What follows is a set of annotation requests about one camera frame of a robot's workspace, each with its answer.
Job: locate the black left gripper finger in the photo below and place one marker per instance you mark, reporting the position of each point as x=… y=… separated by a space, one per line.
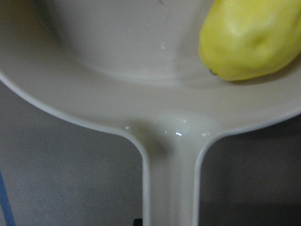
x=138 y=222

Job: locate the beige plastic dustpan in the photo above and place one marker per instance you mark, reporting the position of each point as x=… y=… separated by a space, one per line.
x=131 y=68

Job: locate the yellow toy potato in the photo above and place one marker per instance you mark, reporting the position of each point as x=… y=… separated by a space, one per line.
x=245 y=39

